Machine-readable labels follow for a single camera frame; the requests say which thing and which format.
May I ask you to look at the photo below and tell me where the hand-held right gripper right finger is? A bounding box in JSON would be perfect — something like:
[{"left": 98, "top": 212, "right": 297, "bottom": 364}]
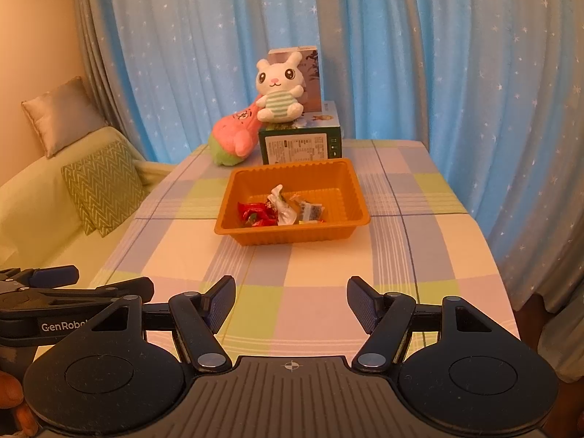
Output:
[{"left": 347, "top": 276, "right": 518, "bottom": 373}]

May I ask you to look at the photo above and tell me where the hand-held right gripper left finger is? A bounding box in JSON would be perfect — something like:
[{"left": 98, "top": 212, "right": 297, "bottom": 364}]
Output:
[{"left": 68, "top": 276, "right": 237, "bottom": 373}]

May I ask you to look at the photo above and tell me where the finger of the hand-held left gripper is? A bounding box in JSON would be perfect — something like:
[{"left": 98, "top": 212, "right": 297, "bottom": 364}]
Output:
[
  {"left": 0, "top": 277, "right": 155, "bottom": 313},
  {"left": 0, "top": 265, "right": 79, "bottom": 295}
]

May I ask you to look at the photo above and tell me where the red white label snack packet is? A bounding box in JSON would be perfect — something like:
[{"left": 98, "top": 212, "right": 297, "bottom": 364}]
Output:
[
  {"left": 238, "top": 201, "right": 274, "bottom": 220},
  {"left": 242, "top": 212, "right": 278, "bottom": 228}
]

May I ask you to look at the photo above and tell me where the orange plastic tray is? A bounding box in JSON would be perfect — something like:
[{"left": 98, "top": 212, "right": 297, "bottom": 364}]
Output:
[{"left": 214, "top": 158, "right": 370, "bottom": 246}]

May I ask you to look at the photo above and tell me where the clear packet of dark sticks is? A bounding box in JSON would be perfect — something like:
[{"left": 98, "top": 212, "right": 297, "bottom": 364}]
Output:
[{"left": 299, "top": 201, "right": 326, "bottom": 222}]

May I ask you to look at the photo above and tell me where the long green snack packet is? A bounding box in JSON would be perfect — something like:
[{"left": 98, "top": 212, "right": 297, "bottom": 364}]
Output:
[{"left": 267, "top": 184, "right": 299, "bottom": 226}]

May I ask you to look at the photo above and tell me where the person's left hand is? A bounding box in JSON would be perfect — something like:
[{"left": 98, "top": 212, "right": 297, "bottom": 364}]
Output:
[{"left": 0, "top": 369, "right": 39, "bottom": 436}]

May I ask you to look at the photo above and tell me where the light green sofa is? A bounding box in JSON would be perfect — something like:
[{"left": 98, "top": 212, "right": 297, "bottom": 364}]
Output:
[{"left": 0, "top": 125, "right": 176, "bottom": 279}]

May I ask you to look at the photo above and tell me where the green zigzag pillow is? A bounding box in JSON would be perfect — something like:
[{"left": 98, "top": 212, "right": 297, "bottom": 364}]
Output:
[
  {"left": 61, "top": 141, "right": 147, "bottom": 238},
  {"left": 77, "top": 201, "right": 99, "bottom": 235}
]

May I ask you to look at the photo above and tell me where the plaid tablecloth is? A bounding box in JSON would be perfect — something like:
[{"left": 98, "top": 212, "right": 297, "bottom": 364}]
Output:
[{"left": 89, "top": 139, "right": 521, "bottom": 366}]

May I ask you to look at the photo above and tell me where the grey satin pillow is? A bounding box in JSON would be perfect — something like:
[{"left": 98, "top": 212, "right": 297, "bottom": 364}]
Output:
[{"left": 20, "top": 77, "right": 110, "bottom": 160}]

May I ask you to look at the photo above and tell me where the pink green star plush toy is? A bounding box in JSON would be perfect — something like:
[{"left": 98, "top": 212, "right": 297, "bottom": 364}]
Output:
[{"left": 209, "top": 103, "right": 265, "bottom": 166}]

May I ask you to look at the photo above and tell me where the dark green carton box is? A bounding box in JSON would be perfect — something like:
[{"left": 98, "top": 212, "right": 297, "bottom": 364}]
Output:
[{"left": 258, "top": 100, "right": 343, "bottom": 165}]

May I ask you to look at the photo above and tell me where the white bunny plush toy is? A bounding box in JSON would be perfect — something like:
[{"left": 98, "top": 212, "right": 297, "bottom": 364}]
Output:
[{"left": 254, "top": 52, "right": 306, "bottom": 124}]

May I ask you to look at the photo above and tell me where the beige printed box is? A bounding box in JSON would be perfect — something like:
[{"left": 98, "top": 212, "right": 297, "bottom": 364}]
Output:
[{"left": 268, "top": 46, "right": 322, "bottom": 115}]

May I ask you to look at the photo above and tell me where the blue grey star curtain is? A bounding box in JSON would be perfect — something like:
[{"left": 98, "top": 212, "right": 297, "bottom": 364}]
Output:
[
  {"left": 315, "top": 0, "right": 584, "bottom": 384},
  {"left": 73, "top": 0, "right": 322, "bottom": 165}
]

